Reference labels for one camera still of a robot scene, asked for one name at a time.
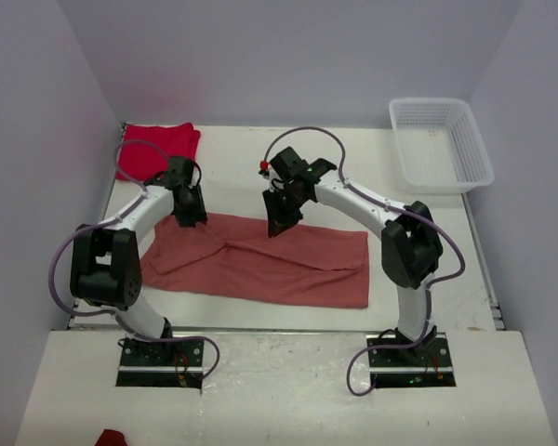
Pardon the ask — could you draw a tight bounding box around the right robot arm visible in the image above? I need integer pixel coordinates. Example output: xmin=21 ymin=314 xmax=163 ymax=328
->
xmin=259 ymin=147 xmax=443 ymax=365

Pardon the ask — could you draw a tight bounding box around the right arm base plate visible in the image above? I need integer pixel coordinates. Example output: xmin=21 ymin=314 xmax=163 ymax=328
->
xmin=366 ymin=332 xmax=457 ymax=389

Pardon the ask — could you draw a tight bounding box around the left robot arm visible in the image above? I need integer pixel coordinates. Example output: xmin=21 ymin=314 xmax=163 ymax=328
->
xmin=70 ymin=156 xmax=207 ymax=365

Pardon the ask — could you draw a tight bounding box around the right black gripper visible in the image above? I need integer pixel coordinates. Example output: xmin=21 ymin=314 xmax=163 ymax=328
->
xmin=264 ymin=187 xmax=310 ymax=238

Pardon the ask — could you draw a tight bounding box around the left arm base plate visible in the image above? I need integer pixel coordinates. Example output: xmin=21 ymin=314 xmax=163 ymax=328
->
xmin=115 ymin=337 xmax=205 ymax=390

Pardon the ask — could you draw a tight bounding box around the salmon pink t shirt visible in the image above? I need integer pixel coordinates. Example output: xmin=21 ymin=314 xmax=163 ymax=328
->
xmin=140 ymin=214 xmax=370 ymax=309

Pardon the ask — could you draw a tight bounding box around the white plastic basket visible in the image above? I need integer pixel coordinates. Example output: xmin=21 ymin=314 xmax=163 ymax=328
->
xmin=389 ymin=98 xmax=495 ymax=194

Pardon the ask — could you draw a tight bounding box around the folded red t shirt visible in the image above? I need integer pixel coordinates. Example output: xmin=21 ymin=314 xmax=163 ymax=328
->
xmin=118 ymin=123 xmax=201 ymax=181

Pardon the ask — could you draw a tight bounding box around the red cloth at bottom edge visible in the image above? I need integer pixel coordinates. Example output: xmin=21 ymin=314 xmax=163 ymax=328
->
xmin=95 ymin=429 xmax=127 ymax=446

